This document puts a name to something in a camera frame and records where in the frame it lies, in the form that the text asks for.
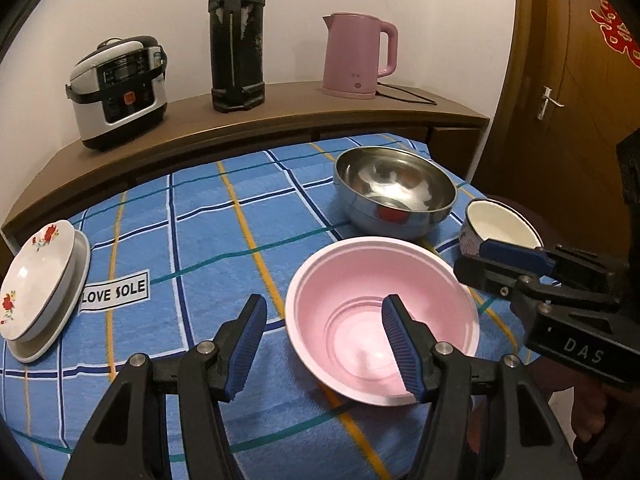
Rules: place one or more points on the brown wooden cabinet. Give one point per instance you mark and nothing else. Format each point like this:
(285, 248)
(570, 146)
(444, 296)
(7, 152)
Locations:
(280, 110)

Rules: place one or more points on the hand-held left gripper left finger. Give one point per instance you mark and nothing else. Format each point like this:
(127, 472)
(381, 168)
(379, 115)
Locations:
(245, 350)

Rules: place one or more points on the pink electric kettle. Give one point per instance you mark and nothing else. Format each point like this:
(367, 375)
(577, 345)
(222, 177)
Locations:
(350, 55)

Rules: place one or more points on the grey round plate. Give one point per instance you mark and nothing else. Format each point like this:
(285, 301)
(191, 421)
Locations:
(75, 290)

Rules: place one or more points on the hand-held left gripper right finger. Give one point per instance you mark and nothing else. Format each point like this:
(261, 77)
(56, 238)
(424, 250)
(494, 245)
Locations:
(400, 350)

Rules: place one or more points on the red paper door ornament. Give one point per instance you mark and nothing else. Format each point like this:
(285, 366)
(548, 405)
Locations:
(617, 30)

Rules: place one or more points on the white enamel bowl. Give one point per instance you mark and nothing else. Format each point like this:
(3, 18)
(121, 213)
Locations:
(500, 222)

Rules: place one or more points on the pink plastic bowl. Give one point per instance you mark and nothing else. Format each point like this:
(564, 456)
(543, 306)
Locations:
(340, 310)

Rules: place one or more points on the wooden door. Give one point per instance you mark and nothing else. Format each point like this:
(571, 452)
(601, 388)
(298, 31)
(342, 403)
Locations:
(580, 110)

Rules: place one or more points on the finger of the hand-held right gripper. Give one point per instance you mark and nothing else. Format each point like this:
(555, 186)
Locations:
(490, 277)
(515, 255)

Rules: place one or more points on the stainless steel bowl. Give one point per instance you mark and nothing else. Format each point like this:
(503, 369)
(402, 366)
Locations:
(390, 185)

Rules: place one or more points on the blue checked tablecloth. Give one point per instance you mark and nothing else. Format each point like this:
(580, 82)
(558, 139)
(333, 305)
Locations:
(200, 240)

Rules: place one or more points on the white black rice cooker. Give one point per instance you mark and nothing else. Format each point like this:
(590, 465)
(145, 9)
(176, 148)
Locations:
(115, 105)

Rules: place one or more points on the white plate red flowers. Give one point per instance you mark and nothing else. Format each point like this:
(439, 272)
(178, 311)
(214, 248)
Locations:
(35, 280)

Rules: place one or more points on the person's right hand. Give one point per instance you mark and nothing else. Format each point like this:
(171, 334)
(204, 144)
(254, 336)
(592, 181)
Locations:
(592, 410)

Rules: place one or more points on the black thermos flask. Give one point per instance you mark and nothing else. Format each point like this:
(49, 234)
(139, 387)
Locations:
(237, 50)

